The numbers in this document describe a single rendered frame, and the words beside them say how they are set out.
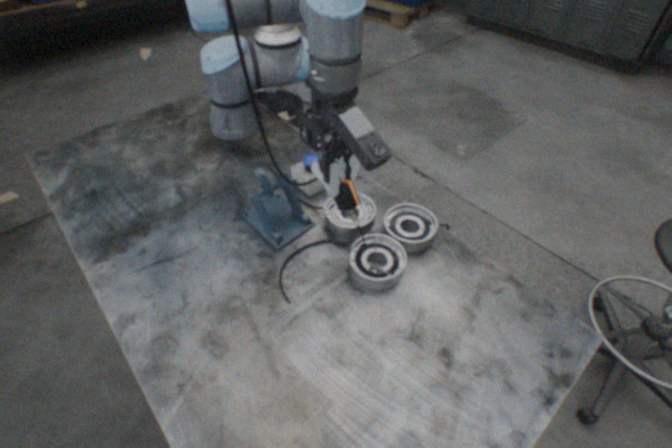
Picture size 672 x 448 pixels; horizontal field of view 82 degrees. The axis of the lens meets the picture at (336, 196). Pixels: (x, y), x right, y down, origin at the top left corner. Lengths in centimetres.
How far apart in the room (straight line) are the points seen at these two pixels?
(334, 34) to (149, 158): 69
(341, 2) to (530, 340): 58
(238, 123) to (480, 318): 74
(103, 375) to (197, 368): 105
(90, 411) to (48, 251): 84
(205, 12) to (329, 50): 17
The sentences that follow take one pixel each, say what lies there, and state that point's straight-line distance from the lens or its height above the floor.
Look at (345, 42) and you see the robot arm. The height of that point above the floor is 121.
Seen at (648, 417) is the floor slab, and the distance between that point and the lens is 179.
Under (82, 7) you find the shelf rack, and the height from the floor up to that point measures 41.
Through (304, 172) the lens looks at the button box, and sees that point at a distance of 88.
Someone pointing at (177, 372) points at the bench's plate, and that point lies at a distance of 70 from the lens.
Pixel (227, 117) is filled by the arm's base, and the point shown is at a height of 86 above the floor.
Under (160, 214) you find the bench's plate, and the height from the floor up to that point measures 80.
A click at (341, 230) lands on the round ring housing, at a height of 83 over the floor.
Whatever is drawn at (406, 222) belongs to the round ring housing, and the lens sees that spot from 81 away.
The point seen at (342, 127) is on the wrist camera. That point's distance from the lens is 58.
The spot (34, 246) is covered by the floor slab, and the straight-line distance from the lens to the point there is 230.
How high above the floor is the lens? 140
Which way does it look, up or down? 43 degrees down
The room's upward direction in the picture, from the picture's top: straight up
